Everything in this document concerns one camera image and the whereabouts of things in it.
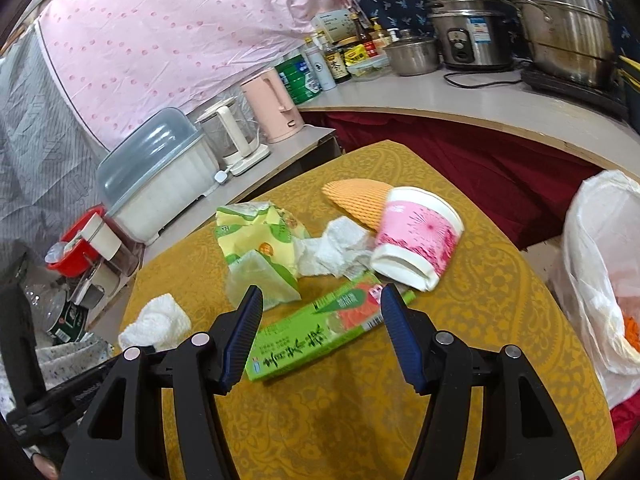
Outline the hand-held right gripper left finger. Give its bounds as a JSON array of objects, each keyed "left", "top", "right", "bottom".
[{"left": 60, "top": 285, "right": 264, "bottom": 480}]

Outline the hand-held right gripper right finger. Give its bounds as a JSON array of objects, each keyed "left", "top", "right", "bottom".
[{"left": 380, "top": 284, "right": 583, "bottom": 480}]

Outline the pale green plastic wrapper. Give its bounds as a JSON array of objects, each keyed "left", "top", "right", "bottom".
[{"left": 225, "top": 250, "right": 302, "bottom": 312}]

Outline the green carton box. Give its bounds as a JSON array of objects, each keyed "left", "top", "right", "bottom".
[{"left": 244, "top": 272, "right": 417, "bottom": 383}]

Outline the white tissue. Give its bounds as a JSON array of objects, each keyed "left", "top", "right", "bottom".
[
  {"left": 118, "top": 294, "right": 192, "bottom": 351},
  {"left": 295, "top": 216, "right": 381, "bottom": 281}
]

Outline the pink paper cup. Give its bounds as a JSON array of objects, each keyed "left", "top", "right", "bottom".
[{"left": 370, "top": 186, "right": 466, "bottom": 293}]

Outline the yellow green snack packet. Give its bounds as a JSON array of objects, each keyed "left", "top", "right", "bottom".
[{"left": 215, "top": 201, "right": 310, "bottom": 281}]

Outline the trash bin with white liner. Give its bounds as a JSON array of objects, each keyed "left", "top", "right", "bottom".
[{"left": 547, "top": 170, "right": 640, "bottom": 408}]

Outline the white speckled cloth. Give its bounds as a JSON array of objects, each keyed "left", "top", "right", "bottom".
[{"left": 35, "top": 337, "right": 118, "bottom": 391}]

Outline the green label jar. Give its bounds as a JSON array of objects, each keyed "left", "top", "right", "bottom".
[{"left": 47, "top": 300, "right": 91, "bottom": 343}]

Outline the clear plastic container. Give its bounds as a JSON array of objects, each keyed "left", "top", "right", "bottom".
[{"left": 70, "top": 247, "right": 138, "bottom": 311}]

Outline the red bowl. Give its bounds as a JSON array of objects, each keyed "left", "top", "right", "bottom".
[{"left": 59, "top": 207, "right": 108, "bottom": 277}]

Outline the white cup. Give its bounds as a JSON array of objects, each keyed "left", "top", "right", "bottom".
[{"left": 80, "top": 212, "right": 122, "bottom": 261}]

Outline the white dish box grey lid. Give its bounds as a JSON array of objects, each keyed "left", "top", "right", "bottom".
[{"left": 95, "top": 107, "right": 223, "bottom": 241}]

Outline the pink electric kettle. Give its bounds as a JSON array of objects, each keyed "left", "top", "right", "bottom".
[{"left": 240, "top": 67, "right": 305, "bottom": 144}]

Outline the grey patterned cloth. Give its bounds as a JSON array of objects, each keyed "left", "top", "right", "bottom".
[{"left": 0, "top": 20, "right": 111, "bottom": 281}]

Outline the green tin can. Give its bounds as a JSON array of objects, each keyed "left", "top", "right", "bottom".
[{"left": 275, "top": 52, "right": 321, "bottom": 106}]

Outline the yellow lid food container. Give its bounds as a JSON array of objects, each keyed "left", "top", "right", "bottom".
[{"left": 345, "top": 44, "right": 391, "bottom": 83}]

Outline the white bottle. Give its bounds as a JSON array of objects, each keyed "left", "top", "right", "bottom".
[{"left": 305, "top": 37, "right": 337, "bottom": 92}]

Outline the small steel pot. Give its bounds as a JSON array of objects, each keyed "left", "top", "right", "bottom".
[{"left": 382, "top": 30, "right": 441, "bottom": 77}]

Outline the dark soy sauce bottle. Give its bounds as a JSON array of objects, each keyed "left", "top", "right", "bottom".
[{"left": 320, "top": 35, "right": 353, "bottom": 84}]

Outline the black induction cooktop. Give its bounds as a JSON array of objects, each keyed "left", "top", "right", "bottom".
[{"left": 520, "top": 67, "right": 630, "bottom": 121}]

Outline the small brown sauce bottle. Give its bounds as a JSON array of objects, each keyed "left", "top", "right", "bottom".
[{"left": 370, "top": 17, "right": 393, "bottom": 53}]

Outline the dark bottle with red label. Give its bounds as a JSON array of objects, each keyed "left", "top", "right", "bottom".
[{"left": 350, "top": 12, "right": 378, "bottom": 58}]

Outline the pink dotted cloth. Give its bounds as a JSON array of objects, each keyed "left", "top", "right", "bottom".
[{"left": 37, "top": 0, "right": 358, "bottom": 153}]

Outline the steel rice cooker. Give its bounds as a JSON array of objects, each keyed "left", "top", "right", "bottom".
[{"left": 426, "top": 0, "right": 516, "bottom": 72}]

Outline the large steel steamer pot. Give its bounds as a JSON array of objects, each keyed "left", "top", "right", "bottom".
[{"left": 492, "top": 0, "right": 618, "bottom": 90}]

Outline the glass kettle with white handle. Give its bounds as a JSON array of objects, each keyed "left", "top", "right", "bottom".
[{"left": 195, "top": 98, "right": 271, "bottom": 177}]

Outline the black power cable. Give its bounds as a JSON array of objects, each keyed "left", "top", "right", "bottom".
[{"left": 442, "top": 62, "right": 526, "bottom": 89}]

